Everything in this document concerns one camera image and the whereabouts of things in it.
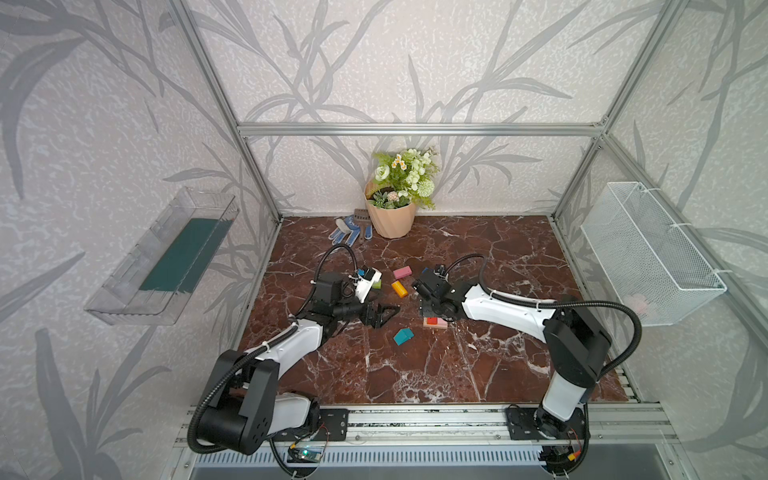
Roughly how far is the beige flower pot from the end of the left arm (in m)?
0.36

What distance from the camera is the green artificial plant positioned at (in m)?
0.96

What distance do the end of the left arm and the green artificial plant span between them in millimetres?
380

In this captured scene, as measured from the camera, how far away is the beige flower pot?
102 centimetres

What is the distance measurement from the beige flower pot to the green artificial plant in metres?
0.02

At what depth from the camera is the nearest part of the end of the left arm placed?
0.68m
